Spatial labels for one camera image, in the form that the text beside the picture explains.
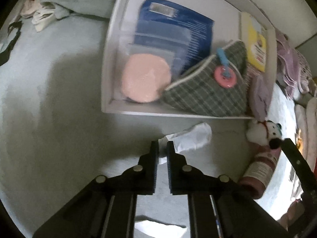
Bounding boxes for white crumpled paper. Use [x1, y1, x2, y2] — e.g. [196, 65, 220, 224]
[158, 123, 212, 164]

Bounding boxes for orange cloth toy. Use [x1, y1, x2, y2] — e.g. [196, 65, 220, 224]
[296, 128, 304, 155]

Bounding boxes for black rectangular frame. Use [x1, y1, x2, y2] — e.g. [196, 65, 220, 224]
[1, 20, 23, 66]

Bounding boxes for white paper sheet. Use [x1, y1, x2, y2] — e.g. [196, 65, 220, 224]
[134, 216, 188, 238]

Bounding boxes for purple striped blanket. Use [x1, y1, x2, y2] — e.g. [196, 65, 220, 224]
[222, 0, 302, 100]

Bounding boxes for white shallow tray box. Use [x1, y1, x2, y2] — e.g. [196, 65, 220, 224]
[101, 0, 277, 118]

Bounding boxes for lilac foam pad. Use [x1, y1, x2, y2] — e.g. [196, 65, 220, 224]
[248, 75, 270, 121]

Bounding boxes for light patterned garment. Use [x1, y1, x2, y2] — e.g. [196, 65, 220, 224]
[296, 50, 316, 97]

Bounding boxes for green plaid pouch pink button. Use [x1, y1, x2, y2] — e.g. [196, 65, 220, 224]
[161, 40, 247, 118]

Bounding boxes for blue packet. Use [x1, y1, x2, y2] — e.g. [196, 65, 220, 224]
[120, 0, 214, 81]

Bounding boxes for cream plush pillow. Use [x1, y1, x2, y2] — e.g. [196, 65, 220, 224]
[295, 97, 316, 171]

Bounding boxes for purple pump lotion bottle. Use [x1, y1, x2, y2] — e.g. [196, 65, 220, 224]
[238, 146, 281, 199]

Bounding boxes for person's right hand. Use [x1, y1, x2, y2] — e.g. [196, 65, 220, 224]
[277, 199, 305, 230]

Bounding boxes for yellow tissue pack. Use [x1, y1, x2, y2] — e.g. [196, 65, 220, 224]
[240, 12, 266, 73]

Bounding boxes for white socks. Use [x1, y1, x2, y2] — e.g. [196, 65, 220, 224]
[31, 5, 57, 32]

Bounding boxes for round pink puff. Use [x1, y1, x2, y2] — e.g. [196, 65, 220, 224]
[121, 53, 171, 103]

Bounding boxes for black white plush dog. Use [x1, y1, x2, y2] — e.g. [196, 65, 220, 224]
[246, 119, 282, 149]

